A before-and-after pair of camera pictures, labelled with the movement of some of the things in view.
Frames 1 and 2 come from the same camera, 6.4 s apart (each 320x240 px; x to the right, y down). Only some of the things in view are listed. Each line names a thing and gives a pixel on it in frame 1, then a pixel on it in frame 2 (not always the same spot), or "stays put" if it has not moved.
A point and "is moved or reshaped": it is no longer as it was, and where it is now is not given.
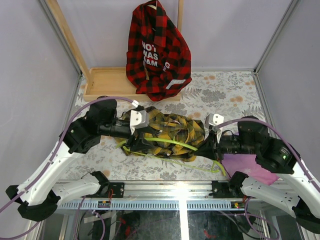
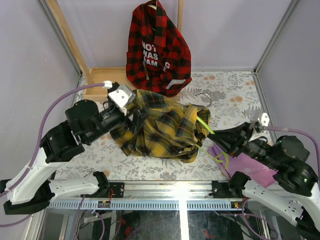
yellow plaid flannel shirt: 172,136 is moved or reshaped
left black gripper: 135,139 -> 135,120
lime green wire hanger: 216,166 -> 205,124
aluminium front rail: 170,196 stays put
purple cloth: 248,163 stays put
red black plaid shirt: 158,59 stays put
